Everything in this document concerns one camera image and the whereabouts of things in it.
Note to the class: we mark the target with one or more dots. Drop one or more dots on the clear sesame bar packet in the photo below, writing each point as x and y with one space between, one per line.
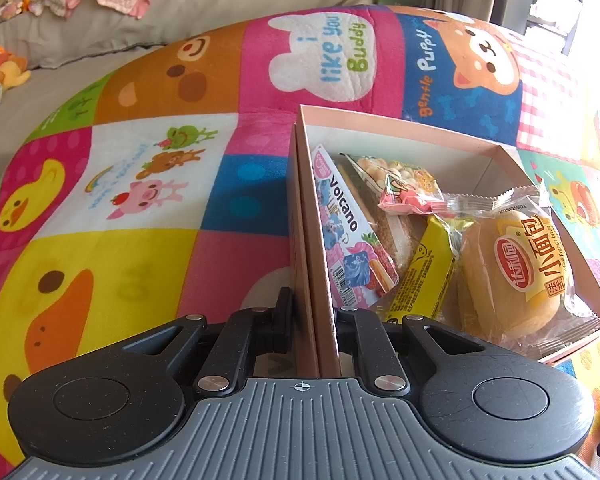
400 235

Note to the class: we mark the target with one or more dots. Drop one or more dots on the orange yellow plush toy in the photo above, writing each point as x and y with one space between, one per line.
7 67

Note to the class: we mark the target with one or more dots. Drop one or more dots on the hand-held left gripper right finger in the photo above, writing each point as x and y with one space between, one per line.
355 330

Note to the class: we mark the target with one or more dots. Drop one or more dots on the pink clear snack packet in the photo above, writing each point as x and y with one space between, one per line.
405 180

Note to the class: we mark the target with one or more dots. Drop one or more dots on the yellow stick snack packet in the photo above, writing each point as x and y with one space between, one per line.
420 270

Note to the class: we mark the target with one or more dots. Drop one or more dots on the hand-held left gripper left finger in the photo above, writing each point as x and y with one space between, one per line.
282 320

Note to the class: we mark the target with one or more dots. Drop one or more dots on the colourful cartoon play mat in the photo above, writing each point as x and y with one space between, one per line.
130 160

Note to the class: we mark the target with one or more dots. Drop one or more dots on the pink biscuit stick packet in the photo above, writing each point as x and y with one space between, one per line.
340 210

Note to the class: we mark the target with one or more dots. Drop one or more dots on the bread bun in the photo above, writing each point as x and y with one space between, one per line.
467 307
520 270

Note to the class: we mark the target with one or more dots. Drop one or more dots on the pink cardboard box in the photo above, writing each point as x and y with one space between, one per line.
430 130

